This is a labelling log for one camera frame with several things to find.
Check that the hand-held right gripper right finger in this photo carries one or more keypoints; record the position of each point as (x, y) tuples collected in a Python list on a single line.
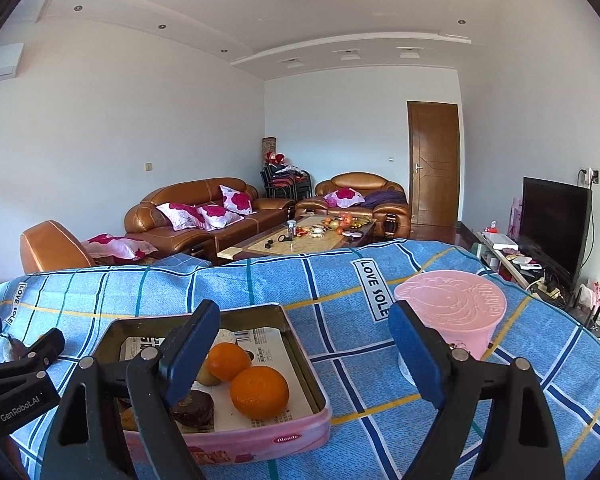
[(415, 355)]

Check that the long brown leather sofa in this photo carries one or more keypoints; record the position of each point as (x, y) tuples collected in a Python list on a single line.
[(180, 192)]

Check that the stacked black red chairs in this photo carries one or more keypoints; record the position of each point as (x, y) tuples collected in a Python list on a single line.
[(287, 182)]

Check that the black television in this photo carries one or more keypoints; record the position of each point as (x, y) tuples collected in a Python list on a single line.
[(550, 225)]

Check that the power strip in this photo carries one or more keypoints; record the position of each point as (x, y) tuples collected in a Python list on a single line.
[(545, 287)]

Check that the pile of table fruits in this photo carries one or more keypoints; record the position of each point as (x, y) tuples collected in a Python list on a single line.
[(345, 222)]

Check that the brown leather armchair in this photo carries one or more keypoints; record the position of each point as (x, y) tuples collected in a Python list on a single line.
[(50, 247)]

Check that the white pink floral pillow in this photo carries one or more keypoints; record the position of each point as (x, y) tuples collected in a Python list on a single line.
[(180, 216), (219, 216), (345, 197), (120, 247), (237, 200)]

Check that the wall socket with plug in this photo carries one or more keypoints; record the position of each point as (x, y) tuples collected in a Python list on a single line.
[(590, 175)]

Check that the single brown leather sofa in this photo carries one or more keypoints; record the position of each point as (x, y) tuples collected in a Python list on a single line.
[(355, 180)]

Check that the pale pink fruit piece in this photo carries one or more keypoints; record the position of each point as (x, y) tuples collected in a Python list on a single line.
[(14, 350)]

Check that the wooden coffee table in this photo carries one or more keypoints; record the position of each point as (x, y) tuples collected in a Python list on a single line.
[(305, 245)]

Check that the low television stand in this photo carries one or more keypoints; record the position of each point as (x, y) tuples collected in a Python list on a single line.
[(505, 260)]

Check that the tall patterned vase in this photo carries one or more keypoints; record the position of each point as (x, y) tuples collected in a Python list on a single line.
[(268, 147)]

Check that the orange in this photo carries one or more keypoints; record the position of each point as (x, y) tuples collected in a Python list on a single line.
[(229, 361), (260, 392)]

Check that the blue plaid blanket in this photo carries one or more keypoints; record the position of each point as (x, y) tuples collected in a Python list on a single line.
[(330, 280)]

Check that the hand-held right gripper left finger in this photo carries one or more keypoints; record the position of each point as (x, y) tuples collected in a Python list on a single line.
[(190, 355)]

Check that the dark brown round fruit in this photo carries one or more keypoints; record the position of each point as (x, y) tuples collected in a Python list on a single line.
[(195, 410)]

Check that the pink cartoon cup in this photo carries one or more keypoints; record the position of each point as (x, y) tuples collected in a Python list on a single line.
[(455, 305)]

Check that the black bag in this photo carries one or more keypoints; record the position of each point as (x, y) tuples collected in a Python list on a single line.
[(391, 225)]

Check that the white air conditioner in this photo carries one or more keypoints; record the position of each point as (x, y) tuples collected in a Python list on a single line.
[(0, 64)]

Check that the kiwi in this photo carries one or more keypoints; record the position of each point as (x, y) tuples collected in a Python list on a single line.
[(207, 374)]

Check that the brown wooden door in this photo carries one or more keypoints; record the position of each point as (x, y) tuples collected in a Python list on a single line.
[(435, 165)]

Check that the pink tin box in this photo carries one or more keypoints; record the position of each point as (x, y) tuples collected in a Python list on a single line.
[(260, 442)]

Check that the white flat box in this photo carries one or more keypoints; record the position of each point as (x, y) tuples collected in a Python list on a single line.
[(500, 241)]

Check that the red plush toys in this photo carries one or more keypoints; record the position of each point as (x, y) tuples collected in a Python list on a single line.
[(277, 158)]

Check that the purple cloth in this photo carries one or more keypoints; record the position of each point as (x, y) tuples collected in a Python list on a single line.
[(385, 197)]

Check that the printed paper sheet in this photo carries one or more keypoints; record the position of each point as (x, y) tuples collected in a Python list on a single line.
[(272, 345)]

